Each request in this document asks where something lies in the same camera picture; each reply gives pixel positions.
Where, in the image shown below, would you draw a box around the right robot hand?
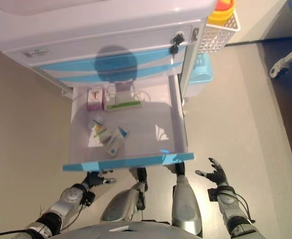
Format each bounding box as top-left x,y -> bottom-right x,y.
195,157 -> 229,187

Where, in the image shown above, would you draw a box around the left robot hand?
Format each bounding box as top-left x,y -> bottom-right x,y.
85,171 -> 117,192

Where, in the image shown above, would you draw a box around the white drawer with blue front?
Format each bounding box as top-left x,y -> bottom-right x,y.
62,74 -> 195,172

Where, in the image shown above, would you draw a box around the blue white medicine box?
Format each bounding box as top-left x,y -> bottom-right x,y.
104,126 -> 130,157

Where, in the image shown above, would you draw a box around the small green white medicine box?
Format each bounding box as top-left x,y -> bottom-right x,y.
90,126 -> 113,145

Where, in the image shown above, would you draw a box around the pink white medicine box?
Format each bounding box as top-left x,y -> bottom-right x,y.
86,89 -> 104,112

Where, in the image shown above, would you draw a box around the long green white medicine box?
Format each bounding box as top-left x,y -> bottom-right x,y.
105,96 -> 143,112

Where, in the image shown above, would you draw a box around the white drawer with blue swoosh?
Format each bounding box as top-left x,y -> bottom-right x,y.
56,62 -> 184,85
31,48 -> 186,75

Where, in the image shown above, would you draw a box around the left robot leg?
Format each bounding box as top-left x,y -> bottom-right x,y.
99,168 -> 149,224

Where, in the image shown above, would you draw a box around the grey robot torso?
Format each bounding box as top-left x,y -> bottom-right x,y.
61,220 -> 201,239

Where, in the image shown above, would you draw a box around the white tubing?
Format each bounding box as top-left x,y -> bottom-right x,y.
103,84 -> 150,103

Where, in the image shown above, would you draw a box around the light blue waste bin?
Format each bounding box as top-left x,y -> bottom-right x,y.
185,53 -> 214,98

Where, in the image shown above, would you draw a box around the white mesh basket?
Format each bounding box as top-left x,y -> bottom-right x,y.
197,11 -> 241,54

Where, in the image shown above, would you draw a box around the black cart keys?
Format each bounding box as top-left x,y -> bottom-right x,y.
169,31 -> 186,55

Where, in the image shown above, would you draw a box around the white medical cart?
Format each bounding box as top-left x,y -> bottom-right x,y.
0,0 -> 217,100

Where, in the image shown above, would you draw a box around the yellow sharps container red lid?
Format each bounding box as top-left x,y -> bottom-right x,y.
207,0 -> 236,25

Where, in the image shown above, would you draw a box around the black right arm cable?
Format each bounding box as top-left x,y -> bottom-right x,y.
232,193 -> 256,225

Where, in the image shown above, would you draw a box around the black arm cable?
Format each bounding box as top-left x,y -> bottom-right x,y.
232,193 -> 256,225
0,196 -> 87,237

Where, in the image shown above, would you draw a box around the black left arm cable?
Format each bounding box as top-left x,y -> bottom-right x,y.
0,196 -> 87,237

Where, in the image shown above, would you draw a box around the grey frame with caster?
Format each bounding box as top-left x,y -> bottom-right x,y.
269,44 -> 292,80

